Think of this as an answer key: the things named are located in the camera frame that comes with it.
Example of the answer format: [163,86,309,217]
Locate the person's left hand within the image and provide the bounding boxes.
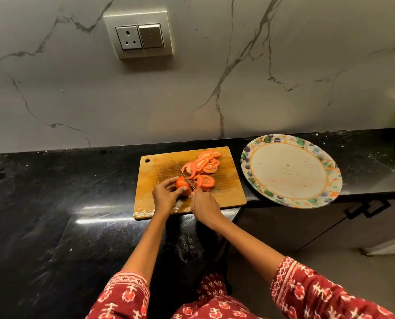
[152,176,189,219]

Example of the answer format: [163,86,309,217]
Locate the person's right hand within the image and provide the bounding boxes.
[190,188,223,230]

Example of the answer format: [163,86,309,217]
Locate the red handled knife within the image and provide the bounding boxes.
[175,161,197,193]

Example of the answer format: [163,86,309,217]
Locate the pile of tomato slices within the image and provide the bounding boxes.
[193,149,222,175]

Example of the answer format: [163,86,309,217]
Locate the floral rimmed plate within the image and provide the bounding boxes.
[240,134,343,210]

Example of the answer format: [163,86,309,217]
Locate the person's right forearm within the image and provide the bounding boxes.
[210,215,286,284]

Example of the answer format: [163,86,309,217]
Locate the person's left forearm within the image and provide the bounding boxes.
[121,212,170,286]

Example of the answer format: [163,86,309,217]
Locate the wooden cutting board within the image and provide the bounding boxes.
[133,146,247,220]

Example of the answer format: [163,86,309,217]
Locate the brown lower cabinet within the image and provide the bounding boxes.
[234,195,395,256]

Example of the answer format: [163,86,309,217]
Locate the red patterned tunic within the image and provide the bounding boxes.
[170,272,263,319]

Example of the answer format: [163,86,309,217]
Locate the red patterned left sleeve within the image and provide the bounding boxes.
[85,271,151,319]

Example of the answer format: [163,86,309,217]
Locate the red patterned sleeve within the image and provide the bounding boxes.
[270,256,395,319]
[85,271,151,319]

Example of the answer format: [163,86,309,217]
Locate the red patterned right sleeve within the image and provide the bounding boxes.
[270,256,395,319]

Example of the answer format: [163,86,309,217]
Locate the black cabinet handle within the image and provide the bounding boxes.
[345,204,372,221]
[363,199,392,219]

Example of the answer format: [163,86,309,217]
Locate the wall socket and switch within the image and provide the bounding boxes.
[103,10,174,60]

